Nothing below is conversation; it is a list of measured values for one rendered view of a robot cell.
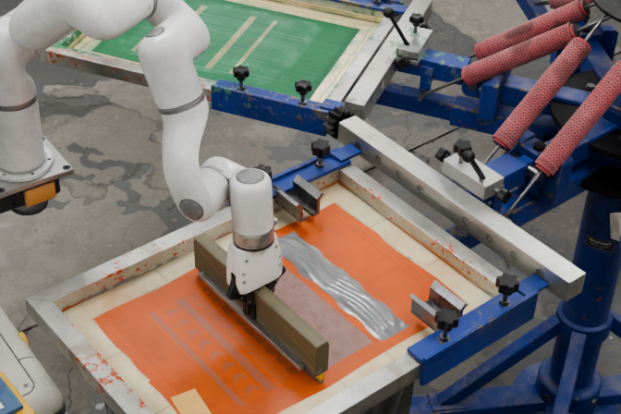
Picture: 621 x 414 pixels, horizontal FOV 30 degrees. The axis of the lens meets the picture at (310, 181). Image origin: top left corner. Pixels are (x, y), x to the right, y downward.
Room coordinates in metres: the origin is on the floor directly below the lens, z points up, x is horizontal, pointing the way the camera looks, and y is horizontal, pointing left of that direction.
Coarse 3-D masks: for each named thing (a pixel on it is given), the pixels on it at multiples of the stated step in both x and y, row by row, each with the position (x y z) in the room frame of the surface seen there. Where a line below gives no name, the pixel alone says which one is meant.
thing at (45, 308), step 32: (288, 192) 1.99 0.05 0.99; (352, 192) 2.04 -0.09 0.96; (384, 192) 2.00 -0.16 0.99; (192, 224) 1.86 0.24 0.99; (224, 224) 1.87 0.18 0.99; (416, 224) 1.89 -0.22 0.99; (128, 256) 1.75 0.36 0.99; (160, 256) 1.77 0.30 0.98; (448, 256) 1.81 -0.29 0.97; (64, 288) 1.65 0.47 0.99; (96, 288) 1.68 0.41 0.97; (64, 320) 1.57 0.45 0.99; (64, 352) 1.51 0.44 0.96; (96, 352) 1.49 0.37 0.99; (96, 384) 1.42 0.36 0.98; (352, 384) 1.43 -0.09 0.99; (384, 384) 1.43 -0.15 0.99
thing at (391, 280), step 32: (384, 288) 1.73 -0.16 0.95; (416, 288) 1.73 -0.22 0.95; (448, 288) 1.74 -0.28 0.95; (320, 320) 1.63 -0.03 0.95; (352, 320) 1.63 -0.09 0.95; (416, 320) 1.64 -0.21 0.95; (352, 352) 1.55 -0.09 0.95; (160, 384) 1.45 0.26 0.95; (192, 384) 1.45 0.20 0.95; (288, 384) 1.46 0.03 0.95; (320, 384) 1.46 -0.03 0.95
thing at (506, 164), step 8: (496, 160) 2.06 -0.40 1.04; (504, 160) 2.06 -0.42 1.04; (512, 160) 2.06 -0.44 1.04; (496, 168) 2.03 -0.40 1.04; (504, 168) 2.03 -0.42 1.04; (512, 168) 2.03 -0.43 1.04; (520, 168) 2.04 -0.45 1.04; (504, 176) 2.00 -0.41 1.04; (512, 176) 2.02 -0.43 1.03; (520, 176) 2.04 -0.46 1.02; (504, 184) 2.00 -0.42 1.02; (512, 184) 2.02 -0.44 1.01; (520, 184) 2.04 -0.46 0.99; (480, 200) 1.96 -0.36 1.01; (488, 200) 1.97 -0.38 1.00
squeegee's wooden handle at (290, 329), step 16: (208, 240) 1.74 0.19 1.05; (208, 256) 1.71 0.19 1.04; (224, 256) 1.69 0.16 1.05; (208, 272) 1.71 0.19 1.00; (224, 272) 1.67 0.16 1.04; (224, 288) 1.67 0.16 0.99; (240, 304) 1.63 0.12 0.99; (256, 304) 1.59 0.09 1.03; (272, 304) 1.56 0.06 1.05; (272, 320) 1.55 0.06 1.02; (288, 320) 1.52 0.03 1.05; (288, 336) 1.52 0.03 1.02; (304, 336) 1.48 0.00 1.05; (320, 336) 1.48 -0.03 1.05; (304, 352) 1.48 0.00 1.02; (320, 352) 1.46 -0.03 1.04; (320, 368) 1.46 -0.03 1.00
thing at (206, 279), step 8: (208, 280) 1.70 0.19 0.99; (216, 288) 1.67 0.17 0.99; (224, 296) 1.65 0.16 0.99; (232, 304) 1.63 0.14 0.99; (240, 312) 1.61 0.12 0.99; (248, 320) 1.59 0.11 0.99; (256, 320) 1.59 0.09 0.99; (256, 328) 1.57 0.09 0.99; (264, 328) 1.57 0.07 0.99; (264, 336) 1.55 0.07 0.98; (272, 336) 1.55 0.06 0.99; (272, 344) 1.53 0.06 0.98; (280, 344) 1.53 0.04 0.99; (280, 352) 1.51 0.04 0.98; (288, 352) 1.51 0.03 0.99; (288, 360) 1.49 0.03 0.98; (296, 360) 1.49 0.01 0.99; (304, 368) 1.48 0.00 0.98
